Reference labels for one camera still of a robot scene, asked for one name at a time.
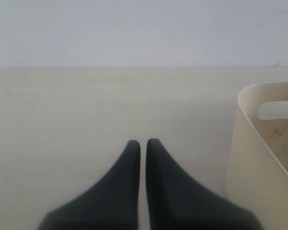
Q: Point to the white plastic bin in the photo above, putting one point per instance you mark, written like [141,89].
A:
[257,175]

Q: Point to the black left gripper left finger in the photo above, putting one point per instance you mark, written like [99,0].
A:
[110,204]

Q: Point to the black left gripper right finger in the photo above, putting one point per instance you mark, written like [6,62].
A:
[178,202]

